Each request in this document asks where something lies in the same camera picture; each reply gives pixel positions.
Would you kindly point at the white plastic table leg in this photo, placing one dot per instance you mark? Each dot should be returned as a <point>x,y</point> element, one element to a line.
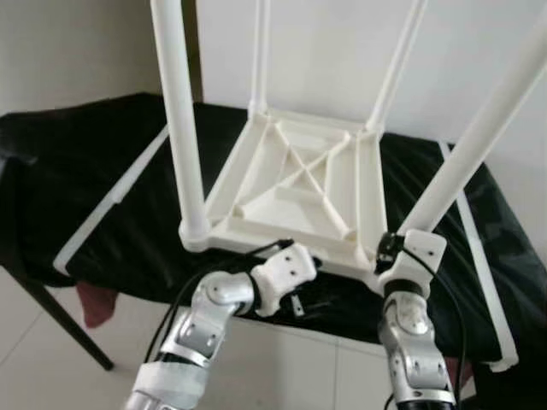
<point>260,51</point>
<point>479,147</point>
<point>397,60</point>
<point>181,120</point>

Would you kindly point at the black table cloth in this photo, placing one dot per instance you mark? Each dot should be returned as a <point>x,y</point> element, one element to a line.
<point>51,171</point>

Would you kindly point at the white plastic table top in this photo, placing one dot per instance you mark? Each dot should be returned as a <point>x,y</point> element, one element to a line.
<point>286,201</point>

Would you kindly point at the pink cloth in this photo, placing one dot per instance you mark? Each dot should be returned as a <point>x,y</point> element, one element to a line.
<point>97,306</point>
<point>457,374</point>

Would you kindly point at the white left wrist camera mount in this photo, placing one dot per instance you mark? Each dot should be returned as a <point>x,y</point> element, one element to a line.
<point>286,269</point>

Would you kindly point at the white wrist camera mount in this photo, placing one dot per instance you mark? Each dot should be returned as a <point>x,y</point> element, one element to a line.
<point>419,252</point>
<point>286,269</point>

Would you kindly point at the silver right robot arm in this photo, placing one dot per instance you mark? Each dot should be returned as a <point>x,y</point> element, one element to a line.
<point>410,342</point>

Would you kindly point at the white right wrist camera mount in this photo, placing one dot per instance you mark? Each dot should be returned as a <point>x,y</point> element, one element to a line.
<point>419,252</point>

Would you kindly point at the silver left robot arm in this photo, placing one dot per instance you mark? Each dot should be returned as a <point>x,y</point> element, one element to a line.
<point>201,329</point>

